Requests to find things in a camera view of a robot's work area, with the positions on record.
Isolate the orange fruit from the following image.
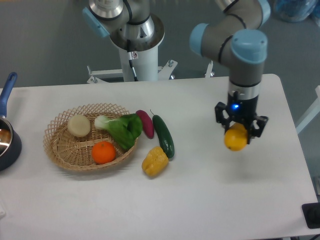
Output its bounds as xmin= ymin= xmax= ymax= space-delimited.
xmin=91 ymin=141 xmax=117 ymax=165

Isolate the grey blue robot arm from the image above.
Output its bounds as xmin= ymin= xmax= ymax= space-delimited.
xmin=82 ymin=0 xmax=271 ymax=141

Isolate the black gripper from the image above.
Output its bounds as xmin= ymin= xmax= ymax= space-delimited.
xmin=214 ymin=91 xmax=269 ymax=145

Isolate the blue plastic bag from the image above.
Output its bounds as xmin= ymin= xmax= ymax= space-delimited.
xmin=272 ymin=0 xmax=318 ymax=23

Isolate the black device at edge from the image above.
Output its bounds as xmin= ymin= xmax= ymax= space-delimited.
xmin=301 ymin=202 xmax=320 ymax=229

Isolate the green bok choy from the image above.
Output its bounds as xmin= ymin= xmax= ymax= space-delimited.
xmin=94 ymin=113 xmax=143 ymax=151

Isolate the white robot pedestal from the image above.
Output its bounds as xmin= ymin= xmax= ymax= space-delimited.
xmin=87 ymin=45 xmax=178 ymax=84

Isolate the dark green cucumber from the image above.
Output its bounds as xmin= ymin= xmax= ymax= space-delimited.
xmin=151 ymin=111 xmax=175 ymax=159

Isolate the woven wicker basket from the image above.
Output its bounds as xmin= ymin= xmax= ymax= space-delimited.
xmin=43 ymin=103 xmax=136 ymax=172

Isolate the white metal table bracket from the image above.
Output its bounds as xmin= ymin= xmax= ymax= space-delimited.
xmin=204 ymin=60 xmax=215 ymax=78

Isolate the yellow bell pepper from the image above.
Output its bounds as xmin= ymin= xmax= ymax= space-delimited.
xmin=141 ymin=146 xmax=169 ymax=178

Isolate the dark blue saucepan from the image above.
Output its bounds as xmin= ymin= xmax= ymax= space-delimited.
xmin=0 ymin=72 xmax=22 ymax=171

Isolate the white frame at right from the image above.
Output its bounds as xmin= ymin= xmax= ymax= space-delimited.
xmin=295 ymin=85 xmax=320 ymax=134

